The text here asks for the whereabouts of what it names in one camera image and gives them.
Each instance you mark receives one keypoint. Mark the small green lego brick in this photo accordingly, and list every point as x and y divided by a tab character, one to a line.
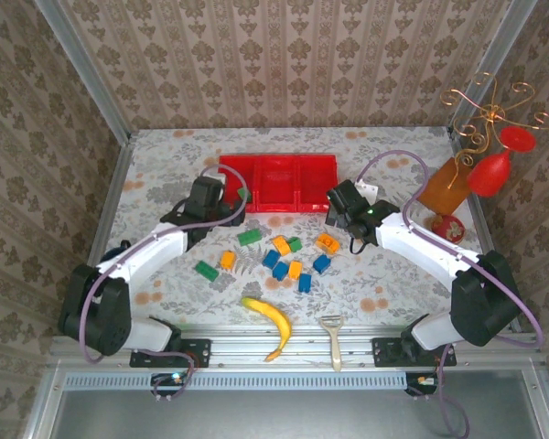
295	244

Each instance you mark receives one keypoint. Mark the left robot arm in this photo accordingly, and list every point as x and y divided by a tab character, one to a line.
142	256

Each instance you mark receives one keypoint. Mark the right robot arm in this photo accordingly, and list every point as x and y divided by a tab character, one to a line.
421	247

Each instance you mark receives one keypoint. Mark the red plastic bin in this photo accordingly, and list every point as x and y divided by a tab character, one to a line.
315	176
276	178
232	171

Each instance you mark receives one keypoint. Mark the orange lego brick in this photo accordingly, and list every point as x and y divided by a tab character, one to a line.
228	260
328	243
295	270
280	244

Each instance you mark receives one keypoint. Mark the blue lego brick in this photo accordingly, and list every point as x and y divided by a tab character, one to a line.
270	259
304	283
321	264
280	270

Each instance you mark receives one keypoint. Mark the orange stand base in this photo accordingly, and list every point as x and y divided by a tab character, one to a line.
441	192

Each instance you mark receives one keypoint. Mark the yellow banana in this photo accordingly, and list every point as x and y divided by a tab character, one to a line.
281	322

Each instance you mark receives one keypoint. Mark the cream vegetable peeler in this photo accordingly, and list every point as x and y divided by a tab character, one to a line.
335	347

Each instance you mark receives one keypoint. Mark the red wine glass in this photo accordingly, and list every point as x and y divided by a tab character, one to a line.
489	171

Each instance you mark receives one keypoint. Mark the small black electronics board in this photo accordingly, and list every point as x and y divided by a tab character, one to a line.
169	379
421	383

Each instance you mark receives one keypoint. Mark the aluminium mounting rail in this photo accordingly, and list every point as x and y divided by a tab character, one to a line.
242	350

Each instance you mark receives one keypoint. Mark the aluminium frame post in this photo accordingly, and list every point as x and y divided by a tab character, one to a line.
494	68
84	68

